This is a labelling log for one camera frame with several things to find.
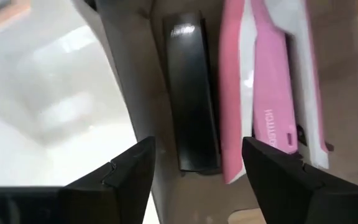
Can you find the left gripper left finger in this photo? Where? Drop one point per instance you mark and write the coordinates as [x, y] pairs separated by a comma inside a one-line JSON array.
[[120, 193]]

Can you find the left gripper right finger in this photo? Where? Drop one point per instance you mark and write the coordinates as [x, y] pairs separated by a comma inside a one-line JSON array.
[[291, 199]]

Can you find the pink and white stapler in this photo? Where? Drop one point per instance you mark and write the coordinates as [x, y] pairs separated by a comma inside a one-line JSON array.
[[272, 93]]

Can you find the black stapler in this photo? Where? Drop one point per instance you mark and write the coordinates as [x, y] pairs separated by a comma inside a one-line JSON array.
[[191, 93]]

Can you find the white plastic bin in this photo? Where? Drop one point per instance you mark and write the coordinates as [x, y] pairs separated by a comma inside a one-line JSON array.
[[42, 109]]

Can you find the grey plastic bin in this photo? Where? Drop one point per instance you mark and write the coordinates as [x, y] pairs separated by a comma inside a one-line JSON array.
[[135, 77]]

